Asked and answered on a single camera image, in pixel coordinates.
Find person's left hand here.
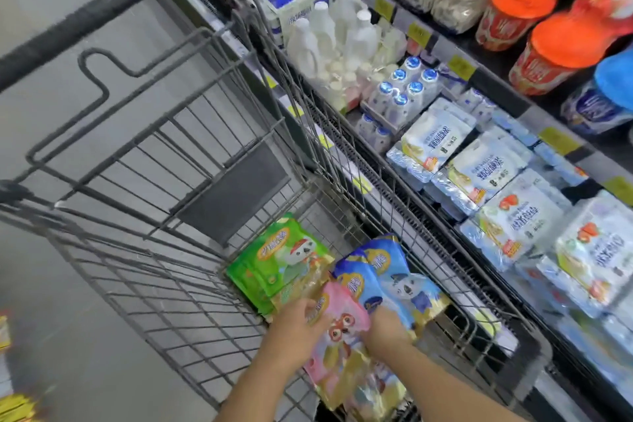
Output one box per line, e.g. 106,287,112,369
257,297,333,379

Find person's right hand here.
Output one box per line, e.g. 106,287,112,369
360,307,414,364

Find pink snack bag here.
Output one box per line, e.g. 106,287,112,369
303,281,377,410

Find person's left forearm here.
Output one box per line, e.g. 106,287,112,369
214,360,298,422

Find person's right forearm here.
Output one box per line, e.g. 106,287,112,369
388,343,526,422

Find blue snack bag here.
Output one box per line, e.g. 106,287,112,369
332,257,417,334
353,234,452,333

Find green snack bag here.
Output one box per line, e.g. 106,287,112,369
226,213,336,317

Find pale gold snack bag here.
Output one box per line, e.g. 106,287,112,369
344,362,408,422

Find grey plastic cart seat flap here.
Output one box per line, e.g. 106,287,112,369
170,140,292,248

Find white strawberry yogurt pouch pack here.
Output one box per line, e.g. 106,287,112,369
536,191,633,319
460,172,570,272

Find group of blue-capped small bottles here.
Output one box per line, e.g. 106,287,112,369
355,56,444,154

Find row of pale blue packs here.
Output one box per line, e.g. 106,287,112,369
437,66,590,187

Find group of white bottles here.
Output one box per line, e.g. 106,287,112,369
286,0,408,113

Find row of yellow price tags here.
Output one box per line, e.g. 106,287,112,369
262,0,633,207

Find yellow packages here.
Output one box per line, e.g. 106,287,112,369
0,314,39,422

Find blue lid cup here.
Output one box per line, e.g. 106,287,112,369
560,47,633,136

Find grey wire shopping cart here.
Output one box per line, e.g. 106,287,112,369
0,0,552,422

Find black cart handle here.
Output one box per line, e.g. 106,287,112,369
0,0,211,93

